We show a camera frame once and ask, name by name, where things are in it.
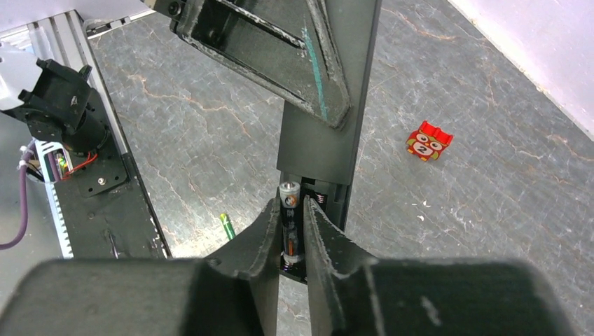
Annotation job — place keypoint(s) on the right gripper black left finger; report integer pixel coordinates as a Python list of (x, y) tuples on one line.
[(247, 278)]

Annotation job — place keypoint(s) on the black remote control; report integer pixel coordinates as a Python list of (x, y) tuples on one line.
[(319, 149)]

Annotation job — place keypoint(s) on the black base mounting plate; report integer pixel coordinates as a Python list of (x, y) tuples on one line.
[(106, 208)]

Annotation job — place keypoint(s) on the green battery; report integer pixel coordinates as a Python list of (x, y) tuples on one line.
[(227, 226)]

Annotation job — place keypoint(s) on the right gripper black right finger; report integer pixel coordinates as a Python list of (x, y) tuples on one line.
[(342, 294)]

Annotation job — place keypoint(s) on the red owl toy block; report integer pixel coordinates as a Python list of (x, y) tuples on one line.
[(428, 142)]

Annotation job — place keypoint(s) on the white toothed cable rail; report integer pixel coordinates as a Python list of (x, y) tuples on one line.
[(45, 151)]

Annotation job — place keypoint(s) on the black battery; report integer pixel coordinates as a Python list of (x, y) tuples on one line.
[(290, 200)]

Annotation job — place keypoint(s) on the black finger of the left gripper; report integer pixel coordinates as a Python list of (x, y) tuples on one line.
[(284, 46)]

